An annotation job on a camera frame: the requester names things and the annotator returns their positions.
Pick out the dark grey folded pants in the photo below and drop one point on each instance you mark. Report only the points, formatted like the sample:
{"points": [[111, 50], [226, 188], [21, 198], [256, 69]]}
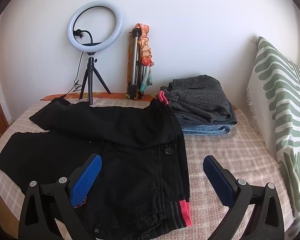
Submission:
{"points": [[233, 117]]}

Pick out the silver folded tripod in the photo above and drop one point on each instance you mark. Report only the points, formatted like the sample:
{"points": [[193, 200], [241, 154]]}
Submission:
{"points": [[133, 62]]}

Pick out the small black tripod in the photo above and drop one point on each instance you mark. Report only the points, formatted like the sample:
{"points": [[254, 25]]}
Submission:
{"points": [[90, 80]]}

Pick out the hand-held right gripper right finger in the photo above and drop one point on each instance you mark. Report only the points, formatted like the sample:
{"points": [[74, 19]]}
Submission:
{"points": [[218, 180]]}

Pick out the blue folded jeans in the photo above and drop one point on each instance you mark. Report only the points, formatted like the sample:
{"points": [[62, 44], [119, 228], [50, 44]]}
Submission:
{"points": [[207, 129]]}

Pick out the black pants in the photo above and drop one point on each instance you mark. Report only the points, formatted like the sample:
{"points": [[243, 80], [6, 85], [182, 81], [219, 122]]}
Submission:
{"points": [[130, 160]]}

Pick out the orange patterned scarf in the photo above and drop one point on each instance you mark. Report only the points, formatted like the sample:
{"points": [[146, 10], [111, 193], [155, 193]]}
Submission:
{"points": [[143, 47]]}

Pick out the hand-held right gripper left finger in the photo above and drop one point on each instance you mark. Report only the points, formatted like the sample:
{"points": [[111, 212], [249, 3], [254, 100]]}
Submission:
{"points": [[86, 180]]}

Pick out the grey houndstooth folded pants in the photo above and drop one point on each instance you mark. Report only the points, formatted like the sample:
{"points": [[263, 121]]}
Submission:
{"points": [[200, 100]]}

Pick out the green and white patterned pillow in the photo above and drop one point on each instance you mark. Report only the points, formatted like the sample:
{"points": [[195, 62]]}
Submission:
{"points": [[277, 87]]}

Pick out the beige checked blanket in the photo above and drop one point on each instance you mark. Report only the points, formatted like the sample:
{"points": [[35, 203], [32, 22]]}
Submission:
{"points": [[227, 145]]}

